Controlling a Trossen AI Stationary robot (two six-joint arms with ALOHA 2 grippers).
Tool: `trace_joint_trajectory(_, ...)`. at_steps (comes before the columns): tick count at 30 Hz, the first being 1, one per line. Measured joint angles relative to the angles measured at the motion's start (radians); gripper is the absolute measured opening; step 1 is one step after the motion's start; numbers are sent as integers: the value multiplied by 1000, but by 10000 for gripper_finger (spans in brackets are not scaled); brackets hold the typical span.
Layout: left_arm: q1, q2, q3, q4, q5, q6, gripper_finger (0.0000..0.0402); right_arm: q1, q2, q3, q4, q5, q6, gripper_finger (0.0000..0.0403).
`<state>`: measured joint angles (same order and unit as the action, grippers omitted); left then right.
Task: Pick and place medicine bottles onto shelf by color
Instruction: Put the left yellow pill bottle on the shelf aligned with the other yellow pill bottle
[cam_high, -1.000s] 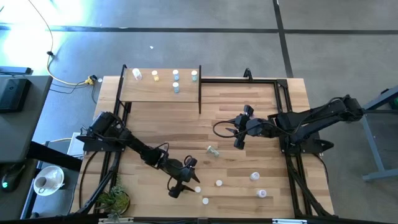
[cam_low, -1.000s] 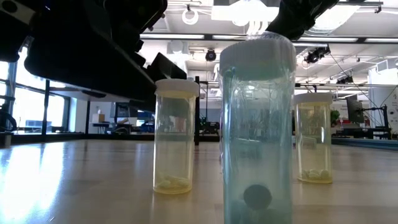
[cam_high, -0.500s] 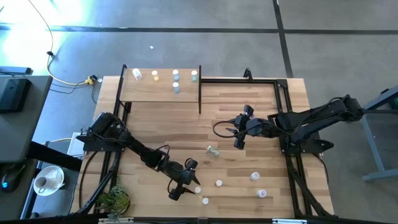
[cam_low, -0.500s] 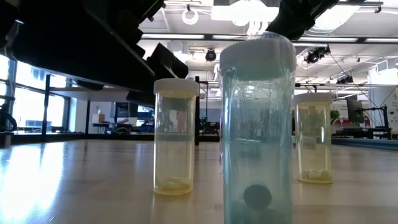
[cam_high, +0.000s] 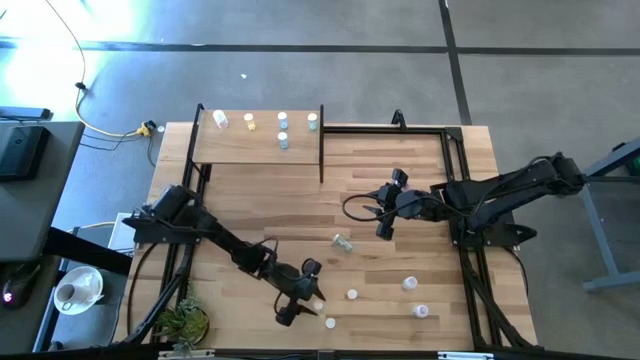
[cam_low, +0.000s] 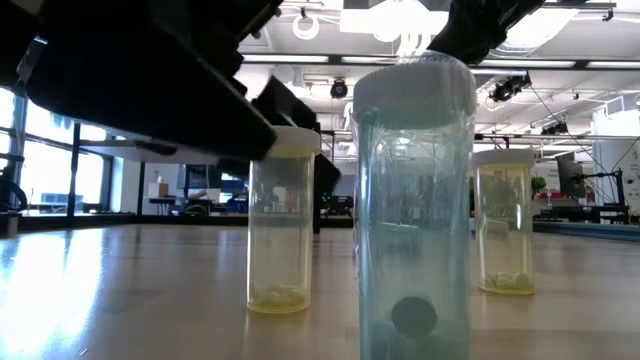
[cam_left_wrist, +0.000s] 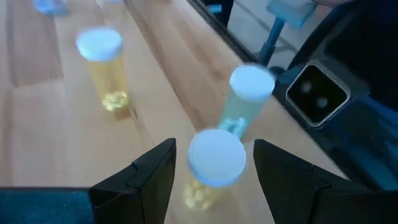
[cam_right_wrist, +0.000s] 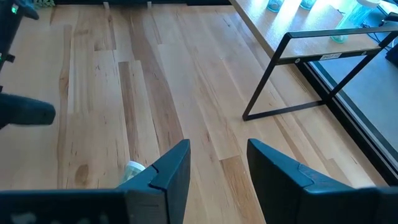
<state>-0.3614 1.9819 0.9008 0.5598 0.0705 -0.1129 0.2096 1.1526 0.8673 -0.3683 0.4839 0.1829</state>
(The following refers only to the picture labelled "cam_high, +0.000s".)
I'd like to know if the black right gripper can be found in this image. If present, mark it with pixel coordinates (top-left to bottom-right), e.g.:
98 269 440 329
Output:
362 168 437 242

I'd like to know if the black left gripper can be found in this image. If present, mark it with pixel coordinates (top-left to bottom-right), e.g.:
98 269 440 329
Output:
262 257 327 328

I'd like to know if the grey-capped bottle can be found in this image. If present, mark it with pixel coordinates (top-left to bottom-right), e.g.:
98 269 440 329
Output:
331 233 354 254

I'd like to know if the green succulent potted plant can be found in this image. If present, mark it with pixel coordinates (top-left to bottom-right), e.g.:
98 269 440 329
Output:
152 294 211 357

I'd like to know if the white box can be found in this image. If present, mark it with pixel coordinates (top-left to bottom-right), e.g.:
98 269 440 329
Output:
107 212 137 256

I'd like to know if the grey metal stand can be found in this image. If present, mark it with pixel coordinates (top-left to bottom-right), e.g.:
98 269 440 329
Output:
549 137 640 294

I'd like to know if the black diagonal beam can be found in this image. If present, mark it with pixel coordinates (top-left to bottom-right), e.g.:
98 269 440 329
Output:
43 227 134 276

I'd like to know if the white coffee cup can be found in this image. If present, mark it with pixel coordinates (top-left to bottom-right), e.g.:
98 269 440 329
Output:
55 282 81 307

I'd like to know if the grey side desk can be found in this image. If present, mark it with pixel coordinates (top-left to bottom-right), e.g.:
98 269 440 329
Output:
0 119 86 264

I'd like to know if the black computer mouse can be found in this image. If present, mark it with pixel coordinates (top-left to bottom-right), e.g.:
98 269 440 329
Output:
1 264 41 310

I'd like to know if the black rectangular device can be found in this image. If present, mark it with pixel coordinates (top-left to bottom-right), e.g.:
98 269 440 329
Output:
0 124 51 182

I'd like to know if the dark slim flat device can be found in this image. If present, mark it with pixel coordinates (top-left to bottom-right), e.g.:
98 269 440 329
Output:
0 105 53 122

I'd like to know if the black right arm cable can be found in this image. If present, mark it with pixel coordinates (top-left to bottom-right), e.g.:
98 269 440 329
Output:
341 192 384 223

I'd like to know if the black aluminium table frame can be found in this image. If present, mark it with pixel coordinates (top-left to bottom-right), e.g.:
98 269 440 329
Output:
117 108 540 360

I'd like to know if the silver metal bracket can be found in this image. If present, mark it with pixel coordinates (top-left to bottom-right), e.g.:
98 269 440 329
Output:
437 351 496 360
158 349 217 360

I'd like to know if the wooden shelf black frame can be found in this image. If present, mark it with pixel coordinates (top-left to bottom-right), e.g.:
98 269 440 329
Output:
182 103 326 185

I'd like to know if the yellow power cable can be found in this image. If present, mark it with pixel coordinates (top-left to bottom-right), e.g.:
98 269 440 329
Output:
43 0 151 139

